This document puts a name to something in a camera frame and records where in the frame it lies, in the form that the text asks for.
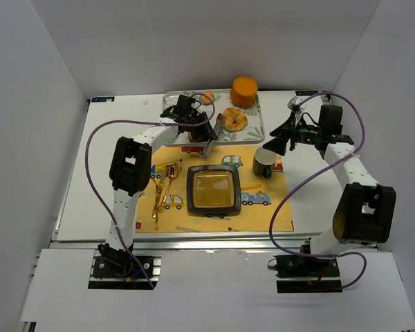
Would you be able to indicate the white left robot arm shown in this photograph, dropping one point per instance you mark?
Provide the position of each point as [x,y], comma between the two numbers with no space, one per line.
[130,172]

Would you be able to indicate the orange round cake stack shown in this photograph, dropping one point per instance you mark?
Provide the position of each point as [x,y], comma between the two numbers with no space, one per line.
[243,92]

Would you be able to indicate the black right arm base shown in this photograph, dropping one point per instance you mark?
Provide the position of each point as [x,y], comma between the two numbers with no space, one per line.
[303,264]

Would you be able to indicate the green ceramic mug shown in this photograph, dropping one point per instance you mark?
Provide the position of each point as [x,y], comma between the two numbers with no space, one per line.
[263,162]

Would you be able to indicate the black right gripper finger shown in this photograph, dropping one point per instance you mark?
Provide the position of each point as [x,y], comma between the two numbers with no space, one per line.
[277,145]
[285,128]

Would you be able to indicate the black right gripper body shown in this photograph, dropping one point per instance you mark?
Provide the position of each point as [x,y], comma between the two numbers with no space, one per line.
[290,134]

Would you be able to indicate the leaf-patterned white tray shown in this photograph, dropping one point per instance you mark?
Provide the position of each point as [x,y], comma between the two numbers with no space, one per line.
[252,133]

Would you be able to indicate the ring-shaped croissant bread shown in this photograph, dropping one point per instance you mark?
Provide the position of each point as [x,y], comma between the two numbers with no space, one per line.
[234,119]

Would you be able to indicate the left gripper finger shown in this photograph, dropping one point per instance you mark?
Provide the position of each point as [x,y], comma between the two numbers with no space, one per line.
[219,126]
[207,148]

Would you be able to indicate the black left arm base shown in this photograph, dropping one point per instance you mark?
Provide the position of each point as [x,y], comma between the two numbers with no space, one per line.
[112,263]

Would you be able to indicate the small round yellow bun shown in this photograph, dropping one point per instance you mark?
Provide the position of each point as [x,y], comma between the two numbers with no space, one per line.
[206,98]

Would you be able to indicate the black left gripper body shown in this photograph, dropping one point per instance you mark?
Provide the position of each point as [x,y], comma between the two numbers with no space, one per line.
[200,129]

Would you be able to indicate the golden fork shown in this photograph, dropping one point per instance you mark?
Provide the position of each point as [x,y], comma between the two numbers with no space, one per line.
[159,191]

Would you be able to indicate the yellow car-print placemat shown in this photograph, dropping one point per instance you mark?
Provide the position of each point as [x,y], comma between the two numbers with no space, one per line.
[259,197]

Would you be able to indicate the black square amber plate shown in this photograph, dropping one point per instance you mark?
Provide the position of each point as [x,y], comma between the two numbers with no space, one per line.
[213,190]

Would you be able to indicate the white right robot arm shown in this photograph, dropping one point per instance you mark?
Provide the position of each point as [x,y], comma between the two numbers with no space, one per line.
[365,210]

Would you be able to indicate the golden spoon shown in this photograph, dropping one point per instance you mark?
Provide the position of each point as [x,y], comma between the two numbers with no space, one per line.
[172,177]

